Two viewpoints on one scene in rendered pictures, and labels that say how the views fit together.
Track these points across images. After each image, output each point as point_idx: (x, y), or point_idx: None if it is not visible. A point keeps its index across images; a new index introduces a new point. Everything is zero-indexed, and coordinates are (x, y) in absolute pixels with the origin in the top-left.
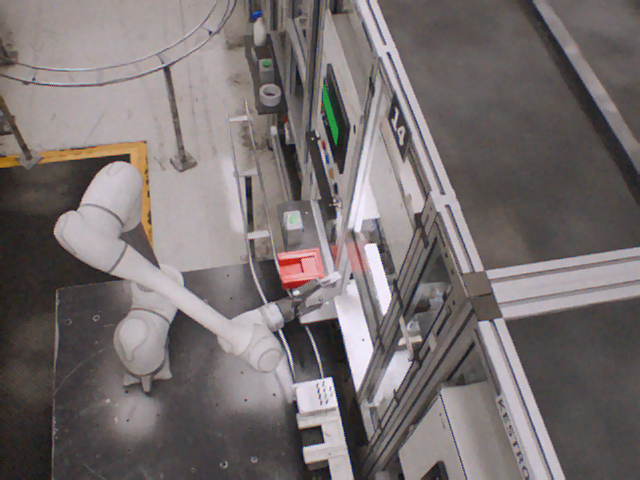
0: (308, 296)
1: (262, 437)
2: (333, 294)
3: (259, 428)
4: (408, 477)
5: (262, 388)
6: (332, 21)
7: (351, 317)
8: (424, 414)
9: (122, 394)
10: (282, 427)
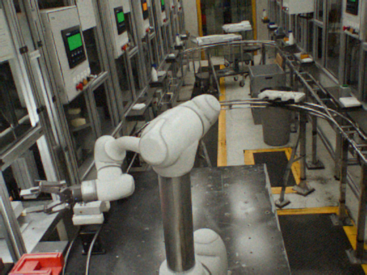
0: (54, 188)
1: (136, 237)
2: (33, 207)
3: (136, 241)
4: (72, 90)
5: (123, 261)
6: None
7: (28, 241)
8: (54, 40)
9: (232, 268)
10: (120, 240)
